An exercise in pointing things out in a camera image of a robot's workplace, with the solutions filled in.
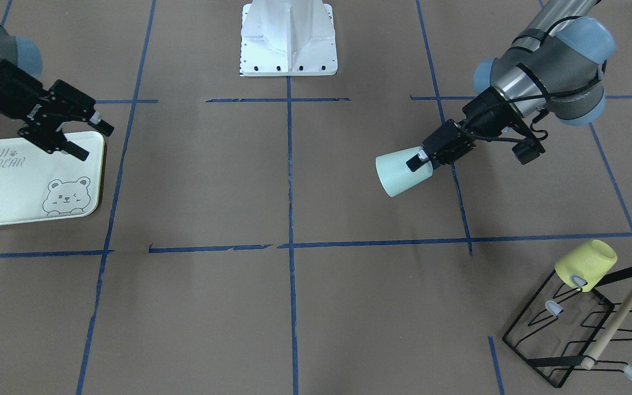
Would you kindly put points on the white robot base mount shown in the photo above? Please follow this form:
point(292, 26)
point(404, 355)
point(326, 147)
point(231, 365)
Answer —
point(287, 38)

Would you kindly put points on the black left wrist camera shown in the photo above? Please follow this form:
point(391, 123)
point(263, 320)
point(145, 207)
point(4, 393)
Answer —
point(528, 150)

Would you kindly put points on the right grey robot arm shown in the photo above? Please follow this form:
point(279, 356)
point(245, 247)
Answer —
point(23, 53)

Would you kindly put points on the cream bear print tray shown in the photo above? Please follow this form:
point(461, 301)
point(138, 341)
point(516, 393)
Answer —
point(36, 186)

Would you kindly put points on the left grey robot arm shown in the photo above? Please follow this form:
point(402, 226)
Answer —
point(555, 65)

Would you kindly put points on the black wire cup rack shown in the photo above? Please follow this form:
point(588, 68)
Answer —
point(561, 329)

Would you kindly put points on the pale green plastic cup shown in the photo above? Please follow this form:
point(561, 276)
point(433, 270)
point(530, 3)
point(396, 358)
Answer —
point(395, 175)

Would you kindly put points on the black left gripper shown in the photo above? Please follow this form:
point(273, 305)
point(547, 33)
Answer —
point(479, 121)

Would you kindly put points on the yellow plastic cup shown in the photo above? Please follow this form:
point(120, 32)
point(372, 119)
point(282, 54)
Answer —
point(583, 267)

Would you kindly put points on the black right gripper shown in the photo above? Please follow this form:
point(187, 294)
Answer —
point(18, 102)

